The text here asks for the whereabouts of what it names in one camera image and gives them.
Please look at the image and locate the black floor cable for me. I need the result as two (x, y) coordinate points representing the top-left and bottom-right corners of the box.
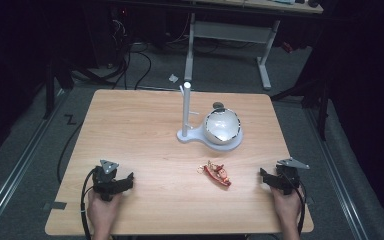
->
(56, 121), (85, 185)

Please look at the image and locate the grey metal floor rail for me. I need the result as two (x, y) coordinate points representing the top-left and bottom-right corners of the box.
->
(304, 108), (371, 240)
(0, 88), (71, 232)

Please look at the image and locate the black metal stand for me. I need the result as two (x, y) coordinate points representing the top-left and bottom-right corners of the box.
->
(269, 78), (332, 142)
(42, 56), (76, 121)

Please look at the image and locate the red figure keychain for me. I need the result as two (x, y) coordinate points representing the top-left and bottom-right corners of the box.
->
(197, 160), (233, 188)

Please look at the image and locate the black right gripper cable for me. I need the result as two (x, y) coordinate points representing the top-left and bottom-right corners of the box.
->
(281, 171), (307, 236)

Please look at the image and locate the grey tape strip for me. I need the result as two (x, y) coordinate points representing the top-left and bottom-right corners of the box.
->
(42, 201), (68, 211)

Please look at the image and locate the white round bowl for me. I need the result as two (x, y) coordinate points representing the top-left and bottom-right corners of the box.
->
(203, 107), (242, 146)

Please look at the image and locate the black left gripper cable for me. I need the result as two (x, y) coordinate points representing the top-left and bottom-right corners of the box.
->
(80, 167), (99, 240)

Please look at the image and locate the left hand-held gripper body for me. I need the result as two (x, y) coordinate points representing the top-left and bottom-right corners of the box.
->
(92, 159), (121, 202)

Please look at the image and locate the white metal desk frame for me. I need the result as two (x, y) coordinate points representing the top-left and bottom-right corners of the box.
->
(183, 12), (282, 91)

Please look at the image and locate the wooden desk top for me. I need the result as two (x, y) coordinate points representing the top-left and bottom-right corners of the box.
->
(193, 0), (324, 15)

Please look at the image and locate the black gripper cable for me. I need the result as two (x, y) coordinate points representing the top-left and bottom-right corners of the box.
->
(80, 167), (99, 240)
(281, 171), (307, 236)

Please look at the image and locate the white stand with pole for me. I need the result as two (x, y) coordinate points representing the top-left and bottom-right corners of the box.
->
(176, 81), (244, 153)

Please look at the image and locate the person's left hand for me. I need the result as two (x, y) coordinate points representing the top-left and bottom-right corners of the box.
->
(86, 190), (123, 234)

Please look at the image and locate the bundle of black cables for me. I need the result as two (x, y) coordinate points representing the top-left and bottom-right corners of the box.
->
(69, 9), (153, 91)

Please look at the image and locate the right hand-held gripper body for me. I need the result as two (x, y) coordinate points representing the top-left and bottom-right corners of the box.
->
(274, 157), (311, 196)

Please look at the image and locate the person's right hand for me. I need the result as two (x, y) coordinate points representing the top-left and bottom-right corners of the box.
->
(270, 185), (303, 233)

